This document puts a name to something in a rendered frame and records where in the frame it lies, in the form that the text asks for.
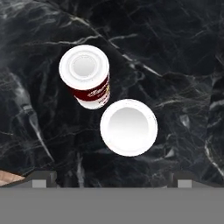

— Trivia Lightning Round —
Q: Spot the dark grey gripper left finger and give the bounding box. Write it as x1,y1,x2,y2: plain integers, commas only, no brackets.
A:
3,171,58,189

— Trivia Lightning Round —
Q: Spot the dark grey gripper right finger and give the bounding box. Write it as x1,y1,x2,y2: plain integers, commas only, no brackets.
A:
167,171,223,189

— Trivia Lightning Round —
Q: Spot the red and white soup can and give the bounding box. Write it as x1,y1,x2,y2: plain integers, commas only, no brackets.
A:
58,44,111,110

